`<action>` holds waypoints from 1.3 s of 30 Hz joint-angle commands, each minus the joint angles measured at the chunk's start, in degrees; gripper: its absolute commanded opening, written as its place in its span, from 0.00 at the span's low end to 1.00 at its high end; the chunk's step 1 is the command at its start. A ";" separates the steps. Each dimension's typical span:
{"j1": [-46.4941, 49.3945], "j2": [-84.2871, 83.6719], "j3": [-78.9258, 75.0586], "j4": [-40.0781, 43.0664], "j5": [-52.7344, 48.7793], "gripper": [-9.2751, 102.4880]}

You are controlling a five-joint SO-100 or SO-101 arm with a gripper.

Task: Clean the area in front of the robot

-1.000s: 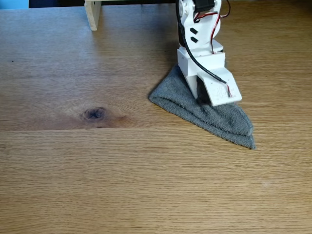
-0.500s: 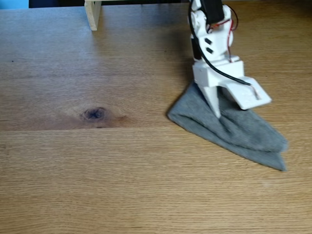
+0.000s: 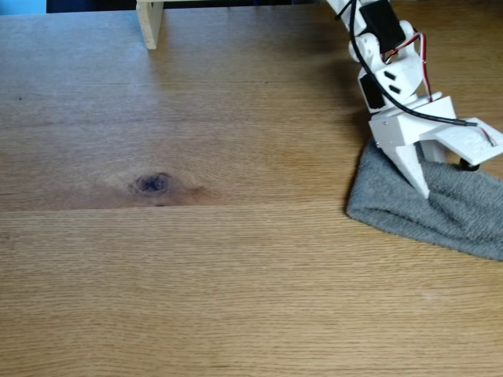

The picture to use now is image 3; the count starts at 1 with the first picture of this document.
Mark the grey terry cloth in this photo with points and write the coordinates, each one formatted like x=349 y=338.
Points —
x=432 y=212

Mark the pale wooden stand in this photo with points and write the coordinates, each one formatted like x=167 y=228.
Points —
x=149 y=27

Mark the dark blue background object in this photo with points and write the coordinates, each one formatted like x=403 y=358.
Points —
x=86 y=4

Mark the light blue background object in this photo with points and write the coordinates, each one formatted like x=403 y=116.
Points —
x=21 y=6

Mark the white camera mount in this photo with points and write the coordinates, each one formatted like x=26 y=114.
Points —
x=467 y=139

